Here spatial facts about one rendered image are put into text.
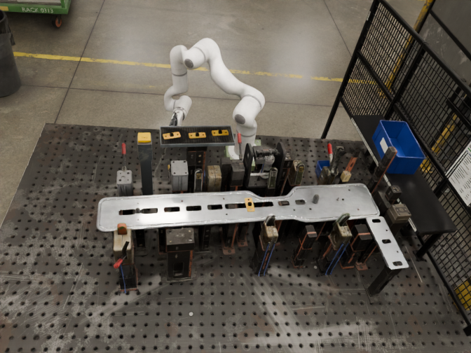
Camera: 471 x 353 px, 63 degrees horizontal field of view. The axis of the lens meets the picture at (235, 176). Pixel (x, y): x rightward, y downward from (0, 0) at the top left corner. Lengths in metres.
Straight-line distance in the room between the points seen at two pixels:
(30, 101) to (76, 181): 1.96
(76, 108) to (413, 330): 3.35
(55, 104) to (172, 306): 2.74
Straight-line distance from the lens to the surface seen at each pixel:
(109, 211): 1.85
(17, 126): 3.99
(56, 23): 5.39
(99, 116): 3.94
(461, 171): 2.16
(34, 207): 2.34
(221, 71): 2.10
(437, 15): 4.39
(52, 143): 2.67
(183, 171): 1.84
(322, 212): 1.96
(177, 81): 2.30
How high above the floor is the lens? 2.45
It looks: 47 degrees down
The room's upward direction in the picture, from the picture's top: 10 degrees clockwise
